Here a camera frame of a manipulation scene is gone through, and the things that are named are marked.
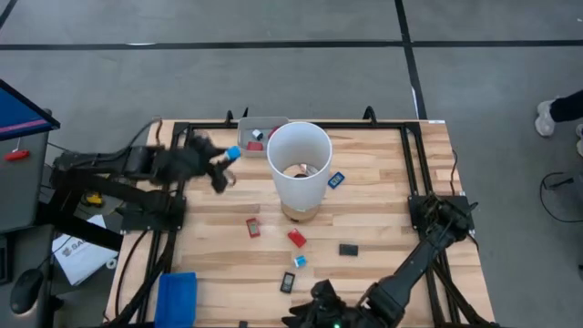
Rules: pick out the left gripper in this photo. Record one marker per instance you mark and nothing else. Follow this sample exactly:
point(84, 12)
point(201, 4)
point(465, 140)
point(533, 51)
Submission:
point(191, 159)

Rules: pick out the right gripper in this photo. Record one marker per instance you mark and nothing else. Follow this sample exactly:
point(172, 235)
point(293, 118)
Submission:
point(346, 316)

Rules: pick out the blue white wall charger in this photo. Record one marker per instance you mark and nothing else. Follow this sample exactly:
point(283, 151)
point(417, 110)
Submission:
point(300, 261)
point(233, 153)

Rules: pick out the red plastic box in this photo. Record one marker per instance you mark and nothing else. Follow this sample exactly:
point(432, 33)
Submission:
point(297, 238)
point(273, 132)
point(255, 146)

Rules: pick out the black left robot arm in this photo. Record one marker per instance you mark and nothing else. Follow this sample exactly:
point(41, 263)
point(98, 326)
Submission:
point(141, 164)

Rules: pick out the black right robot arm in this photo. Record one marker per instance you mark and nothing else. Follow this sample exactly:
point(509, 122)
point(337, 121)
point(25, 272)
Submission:
point(410, 273)

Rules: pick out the black digital timer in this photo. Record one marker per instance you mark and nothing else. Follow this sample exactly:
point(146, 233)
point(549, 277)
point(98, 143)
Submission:
point(287, 282)

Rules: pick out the grey plastic storage bin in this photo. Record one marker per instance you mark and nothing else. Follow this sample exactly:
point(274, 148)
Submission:
point(246, 125)

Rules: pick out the black plastic box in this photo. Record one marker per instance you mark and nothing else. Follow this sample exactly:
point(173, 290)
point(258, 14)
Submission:
point(348, 250)

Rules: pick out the red digital timer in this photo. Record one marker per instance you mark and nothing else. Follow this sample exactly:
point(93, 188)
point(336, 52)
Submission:
point(253, 228)

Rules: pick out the white shade wooden base lamp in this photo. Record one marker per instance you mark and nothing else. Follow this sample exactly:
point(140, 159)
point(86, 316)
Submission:
point(298, 196)

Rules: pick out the clear plastic wrapped bundle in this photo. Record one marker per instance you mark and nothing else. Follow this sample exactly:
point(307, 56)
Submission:
point(310, 169)

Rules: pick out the blue digital timer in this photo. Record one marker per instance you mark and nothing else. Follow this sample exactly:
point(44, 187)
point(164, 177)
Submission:
point(336, 180)

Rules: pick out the yellow hand tool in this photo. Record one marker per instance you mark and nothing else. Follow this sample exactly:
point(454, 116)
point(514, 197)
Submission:
point(93, 198)

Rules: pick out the blue plastic tray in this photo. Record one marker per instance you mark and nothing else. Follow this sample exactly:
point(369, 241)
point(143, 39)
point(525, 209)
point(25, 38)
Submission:
point(176, 300)

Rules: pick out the black diagonal bar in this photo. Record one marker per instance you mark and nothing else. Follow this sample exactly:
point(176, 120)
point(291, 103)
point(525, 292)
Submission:
point(82, 230)

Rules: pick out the white printed paper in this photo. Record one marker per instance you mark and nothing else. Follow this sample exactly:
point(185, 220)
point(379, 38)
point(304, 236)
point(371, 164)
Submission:
point(82, 262)

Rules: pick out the grey metal cabinet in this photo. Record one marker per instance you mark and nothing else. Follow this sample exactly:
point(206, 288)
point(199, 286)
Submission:
point(23, 191)

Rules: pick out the blue tilted screen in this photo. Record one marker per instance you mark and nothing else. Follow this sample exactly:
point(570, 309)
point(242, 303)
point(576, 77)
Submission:
point(23, 109)

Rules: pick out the white label sticker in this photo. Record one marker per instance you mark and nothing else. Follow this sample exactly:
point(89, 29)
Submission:
point(436, 121)

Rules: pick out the black computer mouse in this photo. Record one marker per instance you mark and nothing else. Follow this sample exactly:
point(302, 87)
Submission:
point(26, 289)

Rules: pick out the person's shoe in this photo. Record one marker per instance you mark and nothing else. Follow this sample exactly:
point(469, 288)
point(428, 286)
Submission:
point(544, 119)
point(580, 141)

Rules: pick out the person's leg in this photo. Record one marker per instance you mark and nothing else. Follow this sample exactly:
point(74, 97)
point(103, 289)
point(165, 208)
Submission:
point(567, 105)

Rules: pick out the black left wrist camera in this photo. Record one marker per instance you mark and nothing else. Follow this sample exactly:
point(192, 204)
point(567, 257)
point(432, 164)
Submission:
point(220, 183)

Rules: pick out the black frame bracket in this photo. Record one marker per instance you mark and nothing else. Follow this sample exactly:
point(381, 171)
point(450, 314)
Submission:
point(370, 114)
point(246, 112)
point(229, 117)

